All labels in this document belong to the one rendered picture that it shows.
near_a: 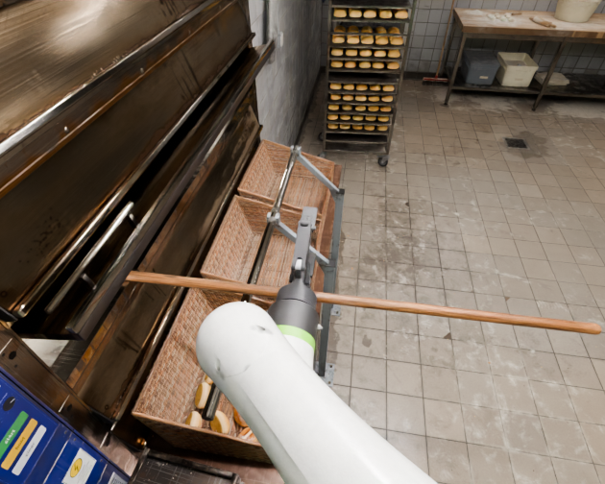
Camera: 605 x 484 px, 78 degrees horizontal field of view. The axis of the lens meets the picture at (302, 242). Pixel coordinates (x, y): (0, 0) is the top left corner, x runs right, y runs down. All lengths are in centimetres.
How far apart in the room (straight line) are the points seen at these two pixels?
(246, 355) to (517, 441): 208
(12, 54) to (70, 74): 12
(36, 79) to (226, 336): 66
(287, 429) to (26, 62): 81
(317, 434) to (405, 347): 210
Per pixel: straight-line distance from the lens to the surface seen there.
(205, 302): 169
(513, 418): 245
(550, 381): 267
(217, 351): 46
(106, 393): 127
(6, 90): 89
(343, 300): 106
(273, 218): 134
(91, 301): 87
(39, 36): 99
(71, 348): 117
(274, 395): 39
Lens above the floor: 205
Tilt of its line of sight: 44 degrees down
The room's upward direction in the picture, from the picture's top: straight up
